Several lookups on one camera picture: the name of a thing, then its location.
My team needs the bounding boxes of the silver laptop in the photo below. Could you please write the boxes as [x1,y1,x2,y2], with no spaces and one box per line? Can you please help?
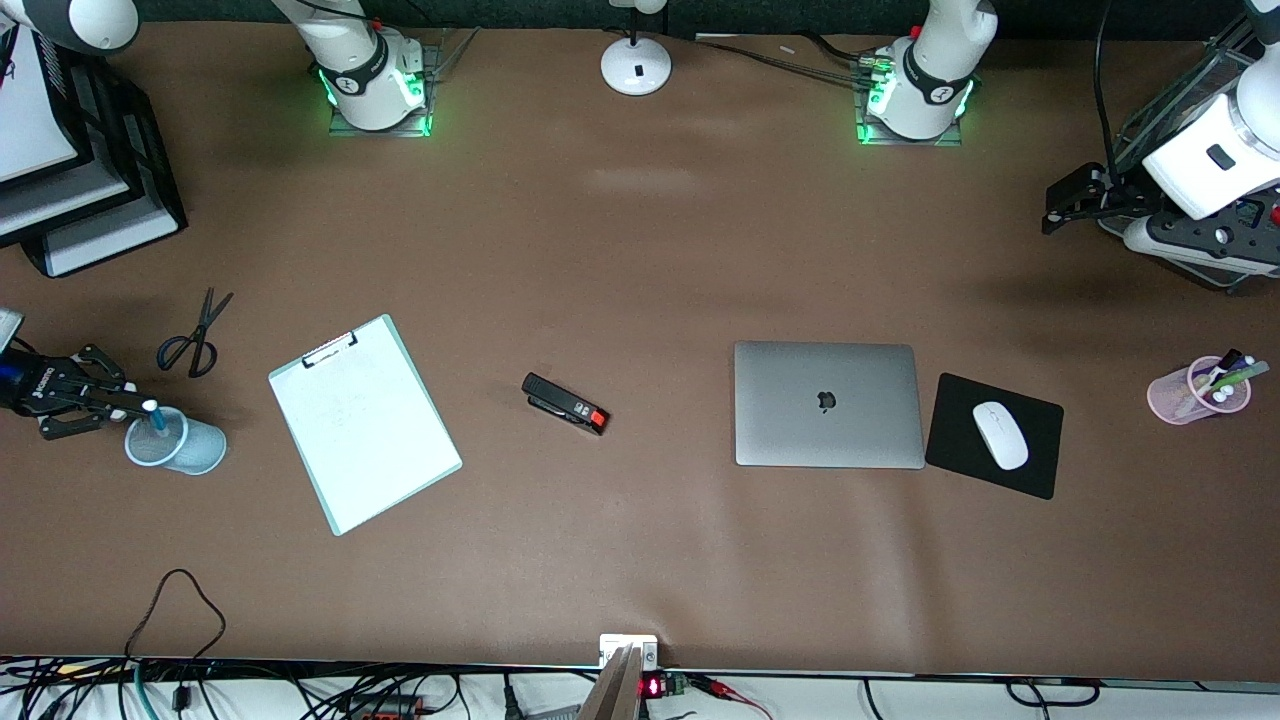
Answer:
[733,341,927,470]

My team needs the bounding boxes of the green marker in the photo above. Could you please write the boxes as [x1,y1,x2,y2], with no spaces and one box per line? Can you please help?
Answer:
[1208,361,1272,393]

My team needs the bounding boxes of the black scissors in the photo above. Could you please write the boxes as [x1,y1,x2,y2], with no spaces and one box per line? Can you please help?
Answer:
[156,288,235,379]

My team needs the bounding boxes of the blue mesh pen cup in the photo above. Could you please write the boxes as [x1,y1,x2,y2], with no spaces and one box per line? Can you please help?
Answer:
[124,403,228,476]

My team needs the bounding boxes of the silver mesh desk tray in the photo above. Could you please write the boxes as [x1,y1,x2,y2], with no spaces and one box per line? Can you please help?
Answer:
[1100,20,1280,293]

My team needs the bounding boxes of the black stacked paper tray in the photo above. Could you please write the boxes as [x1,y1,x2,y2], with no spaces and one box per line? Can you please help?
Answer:
[0,25,189,279]

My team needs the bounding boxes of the pink mesh pen cup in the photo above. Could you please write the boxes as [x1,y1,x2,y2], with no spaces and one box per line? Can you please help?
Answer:
[1147,355,1253,426]

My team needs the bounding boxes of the white computer mouse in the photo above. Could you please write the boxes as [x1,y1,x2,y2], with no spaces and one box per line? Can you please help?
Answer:
[972,401,1031,472]

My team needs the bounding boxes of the black mouse pad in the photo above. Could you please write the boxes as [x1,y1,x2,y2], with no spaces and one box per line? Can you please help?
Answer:
[924,373,1065,501]

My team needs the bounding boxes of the white paper stack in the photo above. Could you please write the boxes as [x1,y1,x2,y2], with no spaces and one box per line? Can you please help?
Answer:
[0,40,81,186]

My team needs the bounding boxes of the clipboard with white paper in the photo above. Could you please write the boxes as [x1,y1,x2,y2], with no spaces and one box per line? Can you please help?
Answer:
[267,313,464,538]

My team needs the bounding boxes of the orange connector block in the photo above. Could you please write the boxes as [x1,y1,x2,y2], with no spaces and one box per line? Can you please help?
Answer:
[345,693,426,720]

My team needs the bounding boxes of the white round stand base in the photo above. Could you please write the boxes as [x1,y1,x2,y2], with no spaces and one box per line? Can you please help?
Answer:
[600,0,673,97]

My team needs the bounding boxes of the black stapler with red end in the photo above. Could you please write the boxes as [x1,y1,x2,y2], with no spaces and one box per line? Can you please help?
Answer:
[521,372,610,437]

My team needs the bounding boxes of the grey mounting beam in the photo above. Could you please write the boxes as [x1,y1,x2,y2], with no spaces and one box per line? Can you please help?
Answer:
[577,645,646,720]

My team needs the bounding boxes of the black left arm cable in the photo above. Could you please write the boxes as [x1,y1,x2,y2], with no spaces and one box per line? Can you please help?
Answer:
[1093,0,1121,191]

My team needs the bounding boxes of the black looped cable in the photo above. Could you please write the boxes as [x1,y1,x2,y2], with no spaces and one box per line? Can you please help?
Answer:
[125,568,227,669]

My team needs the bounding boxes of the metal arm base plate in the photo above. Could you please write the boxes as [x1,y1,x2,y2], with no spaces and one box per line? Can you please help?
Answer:
[855,55,969,148]
[328,42,443,138]

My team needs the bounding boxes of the black table cable bundle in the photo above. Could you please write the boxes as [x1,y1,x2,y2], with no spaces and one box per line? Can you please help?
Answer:
[690,33,886,89]

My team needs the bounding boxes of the white table edge bracket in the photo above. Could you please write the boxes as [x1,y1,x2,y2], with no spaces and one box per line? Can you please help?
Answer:
[599,633,660,671]

